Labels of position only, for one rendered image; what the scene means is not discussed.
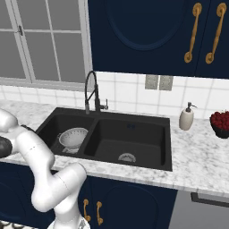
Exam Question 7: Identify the brass base cupboard handle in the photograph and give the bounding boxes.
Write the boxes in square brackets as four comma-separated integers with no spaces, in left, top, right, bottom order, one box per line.
[96,200,105,226]
[82,199,92,223]

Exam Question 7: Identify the white colander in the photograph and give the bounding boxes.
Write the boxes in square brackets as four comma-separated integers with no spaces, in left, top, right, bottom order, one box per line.
[58,127,89,150]

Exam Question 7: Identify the brass wall cupboard handle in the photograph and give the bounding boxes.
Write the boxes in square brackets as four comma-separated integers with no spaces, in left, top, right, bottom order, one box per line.
[183,2,203,64]
[205,2,227,65]

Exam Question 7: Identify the white framed window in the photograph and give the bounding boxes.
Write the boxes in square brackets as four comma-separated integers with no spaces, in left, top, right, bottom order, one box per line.
[0,0,94,93]

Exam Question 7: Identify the black bowl of red fruit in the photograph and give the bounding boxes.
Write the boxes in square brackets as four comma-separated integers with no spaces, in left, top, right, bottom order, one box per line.
[209,110,229,140]

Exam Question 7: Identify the navy base cupboard door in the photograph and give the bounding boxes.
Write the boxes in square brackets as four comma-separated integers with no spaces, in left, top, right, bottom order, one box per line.
[90,175,179,229]
[0,161,93,229]

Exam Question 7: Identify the grey dishwasher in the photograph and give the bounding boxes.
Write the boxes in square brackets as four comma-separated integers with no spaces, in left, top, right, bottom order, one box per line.
[168,191,229,229]

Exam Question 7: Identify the black dishwasher handle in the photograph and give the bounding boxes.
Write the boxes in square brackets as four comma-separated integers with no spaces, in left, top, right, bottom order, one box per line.
[191,191,229,208]

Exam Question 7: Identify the white soap dispenser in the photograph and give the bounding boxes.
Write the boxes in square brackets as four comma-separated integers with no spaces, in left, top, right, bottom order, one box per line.
[178,101,199,131]

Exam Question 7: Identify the navy narrow wall cupboard door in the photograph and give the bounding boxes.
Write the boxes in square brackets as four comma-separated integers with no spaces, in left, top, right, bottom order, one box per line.
[194,0,229,81]

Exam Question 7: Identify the grey wall socket plate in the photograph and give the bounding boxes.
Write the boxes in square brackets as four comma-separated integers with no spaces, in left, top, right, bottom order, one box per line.
[144,74,159,91]
[158,75,174,92]

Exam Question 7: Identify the black double sink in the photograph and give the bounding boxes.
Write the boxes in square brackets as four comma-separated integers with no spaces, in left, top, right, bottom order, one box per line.
[35,106,174,173]

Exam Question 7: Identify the black spring faucet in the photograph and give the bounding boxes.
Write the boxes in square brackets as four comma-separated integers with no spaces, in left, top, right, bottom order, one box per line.
[84,70,109,115]

